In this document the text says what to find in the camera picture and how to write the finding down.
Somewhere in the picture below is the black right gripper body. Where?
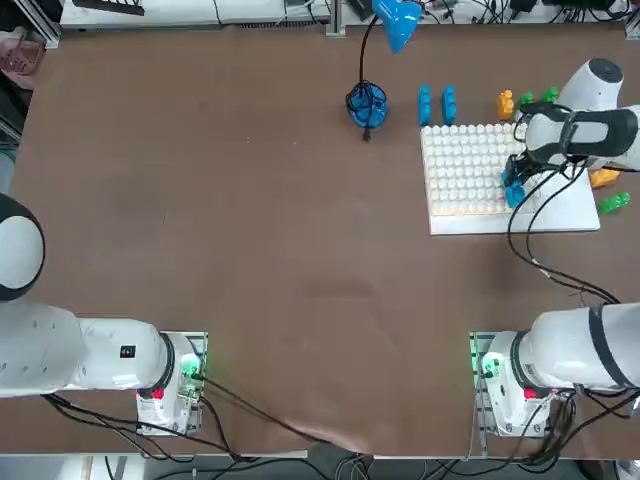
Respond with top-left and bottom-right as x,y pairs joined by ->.
505,149 -> 549,177

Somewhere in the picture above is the blue three-stud block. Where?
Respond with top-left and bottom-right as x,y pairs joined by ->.
441,84 -> 458,125
504,180 -> 526,210
417,84 -> 433,126

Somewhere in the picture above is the white studded baseplate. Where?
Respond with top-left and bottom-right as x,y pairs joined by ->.
419,122 -> 544,217

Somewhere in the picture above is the white flat board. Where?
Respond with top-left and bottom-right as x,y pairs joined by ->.
419,124 -> 601,236

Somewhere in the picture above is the orange three-stud block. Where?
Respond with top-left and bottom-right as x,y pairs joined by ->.
589,168 -> 621,189

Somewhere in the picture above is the green three-stud block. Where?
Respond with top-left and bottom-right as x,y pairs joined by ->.
599,191 -> 631,218

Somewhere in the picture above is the blue desk lamp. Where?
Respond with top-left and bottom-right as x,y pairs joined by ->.
346,0 -> 422,132

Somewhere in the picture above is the white side table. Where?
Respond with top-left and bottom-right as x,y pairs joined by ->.
59,0 -> 331,27

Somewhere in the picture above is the black ridged device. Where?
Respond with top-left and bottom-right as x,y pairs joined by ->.
72,0 -> 146,16

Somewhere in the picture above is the pink plastic basket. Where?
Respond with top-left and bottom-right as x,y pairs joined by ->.
0,32 -> 49,81

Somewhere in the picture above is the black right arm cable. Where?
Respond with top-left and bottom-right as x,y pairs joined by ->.
507,159 -> 640,416

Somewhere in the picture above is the black lamp cord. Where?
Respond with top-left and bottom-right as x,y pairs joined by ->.
346,79 -> 389,144

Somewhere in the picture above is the aluminium frame post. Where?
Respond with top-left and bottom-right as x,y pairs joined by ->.
325,0 -> 346,37

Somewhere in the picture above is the black left arm base cable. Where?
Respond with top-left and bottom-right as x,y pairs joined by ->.
199,374 -> 351,454

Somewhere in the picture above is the black floor cable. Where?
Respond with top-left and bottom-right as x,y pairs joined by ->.
42,393 -> 241,461

